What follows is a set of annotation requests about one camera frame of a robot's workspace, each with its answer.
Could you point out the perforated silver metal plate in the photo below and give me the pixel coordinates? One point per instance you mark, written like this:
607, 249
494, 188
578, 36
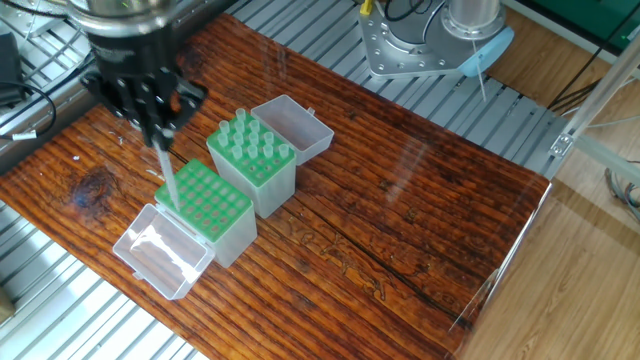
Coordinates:
40, 15

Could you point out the small black device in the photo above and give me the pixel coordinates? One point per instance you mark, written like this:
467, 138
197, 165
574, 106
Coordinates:
6, 60

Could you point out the glossy wooden table board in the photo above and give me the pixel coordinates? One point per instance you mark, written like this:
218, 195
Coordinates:
400, 200

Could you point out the silver robot mount plate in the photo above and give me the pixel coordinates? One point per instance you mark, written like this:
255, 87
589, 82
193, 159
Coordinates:
410, 50

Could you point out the aluminium frame post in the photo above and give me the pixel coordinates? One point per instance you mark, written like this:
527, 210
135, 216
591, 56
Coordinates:
600, 120

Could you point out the green rack clear tip box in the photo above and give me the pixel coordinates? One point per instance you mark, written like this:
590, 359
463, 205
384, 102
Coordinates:
215, 215
270, 195

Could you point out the small yellow tag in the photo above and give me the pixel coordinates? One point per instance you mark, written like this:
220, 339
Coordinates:
366, 6

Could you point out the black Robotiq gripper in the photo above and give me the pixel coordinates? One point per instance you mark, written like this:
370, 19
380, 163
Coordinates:
135, 70

